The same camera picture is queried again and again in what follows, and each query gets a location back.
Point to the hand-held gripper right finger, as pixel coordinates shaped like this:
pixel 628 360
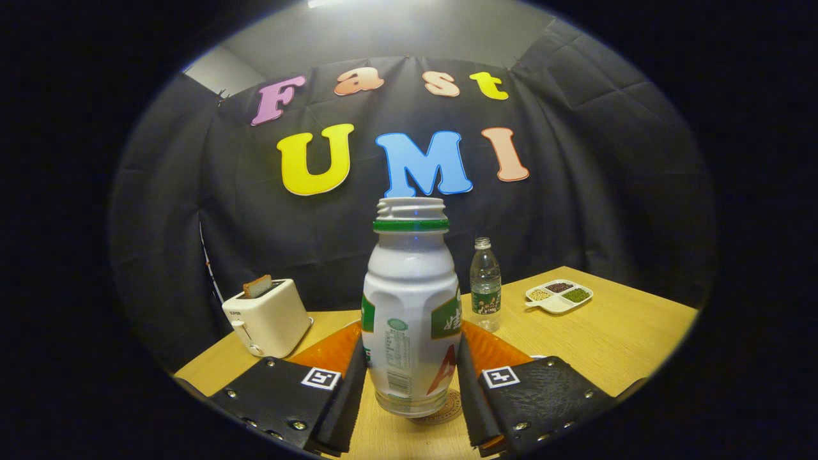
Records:
pixel 474 409

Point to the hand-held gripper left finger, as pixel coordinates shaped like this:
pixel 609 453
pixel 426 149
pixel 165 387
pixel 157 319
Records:
pixel 348 409

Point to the round cork coaster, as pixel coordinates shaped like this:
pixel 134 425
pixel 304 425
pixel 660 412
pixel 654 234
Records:
pixel 450 409

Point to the white juice bottle green label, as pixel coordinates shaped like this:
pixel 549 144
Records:
pixel 409 287

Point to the clear plastic water bottle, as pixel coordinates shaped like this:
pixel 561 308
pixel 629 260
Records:
pixel 486 287

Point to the cream white toaster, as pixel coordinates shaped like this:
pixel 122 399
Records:
pixel 271 319

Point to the white divided tray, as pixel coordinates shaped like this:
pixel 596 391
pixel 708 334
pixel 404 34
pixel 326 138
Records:
pixel 556 305

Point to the pile of yellow beans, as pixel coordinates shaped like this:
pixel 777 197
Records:
pixel 540 294

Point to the wooden table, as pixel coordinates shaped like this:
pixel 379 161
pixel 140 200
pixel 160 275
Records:
pixel 607 345

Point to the pile of dark red beans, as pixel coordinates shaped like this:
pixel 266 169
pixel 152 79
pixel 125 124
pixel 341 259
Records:
pixel 559 287

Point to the toasted bread slice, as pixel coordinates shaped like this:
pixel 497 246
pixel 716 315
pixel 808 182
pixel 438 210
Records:
pixel 257 287

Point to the pile of green beans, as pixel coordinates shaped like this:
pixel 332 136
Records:
pixel 576 295

